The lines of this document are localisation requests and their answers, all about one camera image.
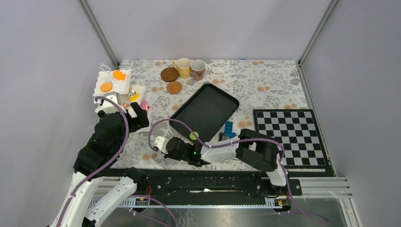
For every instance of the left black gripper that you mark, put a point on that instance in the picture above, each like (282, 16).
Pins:
(142, 120)

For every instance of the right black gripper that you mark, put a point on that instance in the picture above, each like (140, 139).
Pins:
(169, 155)

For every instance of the green round cookie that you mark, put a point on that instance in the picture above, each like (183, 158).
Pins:
(194, 135)

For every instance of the pink square cake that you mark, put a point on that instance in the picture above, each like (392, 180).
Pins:
(145, 105)

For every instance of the yellow cake slice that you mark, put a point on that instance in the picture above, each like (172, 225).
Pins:
(133, 95)

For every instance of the orange round biscuit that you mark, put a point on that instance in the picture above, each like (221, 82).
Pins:
(106, 87)

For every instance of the black serving tray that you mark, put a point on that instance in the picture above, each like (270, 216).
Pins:
(207, 110)

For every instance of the orange fish biscuit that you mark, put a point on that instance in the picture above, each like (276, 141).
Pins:
(119, 75)

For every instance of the light brown round coaster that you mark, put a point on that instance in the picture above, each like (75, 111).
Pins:
(174, 87)

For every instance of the dark brown round coaster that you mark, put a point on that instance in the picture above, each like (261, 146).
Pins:
(169, 74)

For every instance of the yellow mug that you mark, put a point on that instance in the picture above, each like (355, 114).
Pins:
(183, 66)

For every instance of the pink patterned mug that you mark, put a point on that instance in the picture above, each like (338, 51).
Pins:
(198, 68)

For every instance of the silver tongs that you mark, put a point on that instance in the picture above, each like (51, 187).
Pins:
(150, 155)

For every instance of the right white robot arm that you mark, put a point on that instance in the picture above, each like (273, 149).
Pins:
(253, 148)

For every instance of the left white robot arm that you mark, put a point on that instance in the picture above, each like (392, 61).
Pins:
(93, 161)

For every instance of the white tiered dessert stand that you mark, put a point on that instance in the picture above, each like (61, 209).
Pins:
(122, 87)

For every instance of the blue lego block stack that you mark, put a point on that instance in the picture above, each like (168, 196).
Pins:
(228, 132)

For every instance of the black white checkerboard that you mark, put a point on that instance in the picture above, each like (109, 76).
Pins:
(298, 132)

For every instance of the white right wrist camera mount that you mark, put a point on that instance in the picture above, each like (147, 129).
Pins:
(161, 143)

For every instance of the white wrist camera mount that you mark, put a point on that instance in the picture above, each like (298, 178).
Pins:
(161, 143)
(112, 106)

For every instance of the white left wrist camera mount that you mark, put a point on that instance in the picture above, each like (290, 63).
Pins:
(112, 106)

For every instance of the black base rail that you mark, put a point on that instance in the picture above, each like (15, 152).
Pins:
(201, 187)

